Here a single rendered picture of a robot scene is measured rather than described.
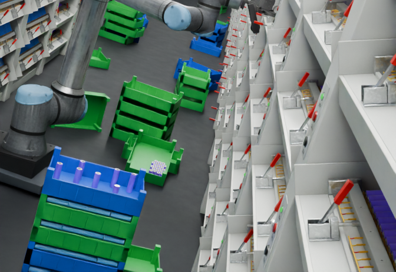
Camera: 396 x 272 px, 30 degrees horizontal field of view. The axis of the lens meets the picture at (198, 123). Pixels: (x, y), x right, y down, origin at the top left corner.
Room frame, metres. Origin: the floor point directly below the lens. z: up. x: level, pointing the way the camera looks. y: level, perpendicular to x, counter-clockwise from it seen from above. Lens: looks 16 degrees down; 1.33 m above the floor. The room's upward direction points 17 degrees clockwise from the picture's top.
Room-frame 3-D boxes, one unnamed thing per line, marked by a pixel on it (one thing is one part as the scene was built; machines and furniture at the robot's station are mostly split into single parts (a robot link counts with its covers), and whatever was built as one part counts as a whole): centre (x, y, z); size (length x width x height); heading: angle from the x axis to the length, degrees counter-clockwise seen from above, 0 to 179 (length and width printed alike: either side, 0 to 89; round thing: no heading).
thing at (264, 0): (2.80, -0.08, 1.04); 0.12 x 0.08 x 0.09; 91
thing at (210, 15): (2.79, 0.10, 0.92); 0.12 x 0.09 x 0.12; 147
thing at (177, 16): (2.85, 0.41, 0.92); 0.68 x 0.12 x 0.12; 57
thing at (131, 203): (2.13, 0.25, 0.44); 0.30 x 0.20 x 0.08; 99
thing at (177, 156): (3.68, 0.18, 0.04); 0.30 x 0.20 x 0.08; 91
